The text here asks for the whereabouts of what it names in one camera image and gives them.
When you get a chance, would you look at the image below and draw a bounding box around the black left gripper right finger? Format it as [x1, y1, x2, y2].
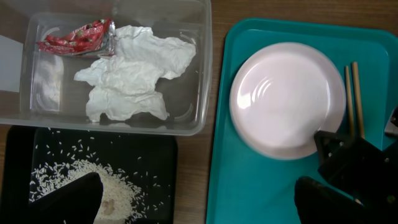
[294, 176, 373, 224]

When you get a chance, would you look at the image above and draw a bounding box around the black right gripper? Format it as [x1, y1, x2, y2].
[313, 131, 397, 223]

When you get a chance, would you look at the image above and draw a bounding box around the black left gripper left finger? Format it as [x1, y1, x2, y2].
[1, 172, 103, 224]

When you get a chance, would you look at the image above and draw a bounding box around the rice pile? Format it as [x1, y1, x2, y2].
[28, 128, 178, 223]

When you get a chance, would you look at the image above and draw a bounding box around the pink plate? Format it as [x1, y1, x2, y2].
[229, 42, 346, 160]

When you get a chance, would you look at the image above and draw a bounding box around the wooden chopstick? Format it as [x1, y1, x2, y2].
[351, 62, 365, 139]
[345, 66, 355, 137]

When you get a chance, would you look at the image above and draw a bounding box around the white napkin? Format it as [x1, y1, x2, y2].
[74, 26, 197, 122]

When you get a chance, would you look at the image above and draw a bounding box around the red snack wrapper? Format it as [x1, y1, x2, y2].
[36, 19, 116, 57]

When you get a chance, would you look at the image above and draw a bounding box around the black tray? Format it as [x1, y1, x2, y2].
[1, 126, 178, 223]

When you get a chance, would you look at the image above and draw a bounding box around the teal serving tray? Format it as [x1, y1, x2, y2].
[206, 18, 397, 223]

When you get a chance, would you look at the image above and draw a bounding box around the clear plastic bin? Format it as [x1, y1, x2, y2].
[1, 0, 213, 136]

